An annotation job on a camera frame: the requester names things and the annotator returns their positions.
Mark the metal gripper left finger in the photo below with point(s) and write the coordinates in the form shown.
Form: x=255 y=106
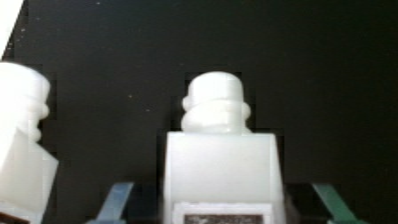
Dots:
x=113 y=205

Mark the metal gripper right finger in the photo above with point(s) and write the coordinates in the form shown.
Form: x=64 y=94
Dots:
x=342 y=216

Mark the white leg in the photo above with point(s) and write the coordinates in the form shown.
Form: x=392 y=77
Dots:
x=222 y=185
x=26 y=163

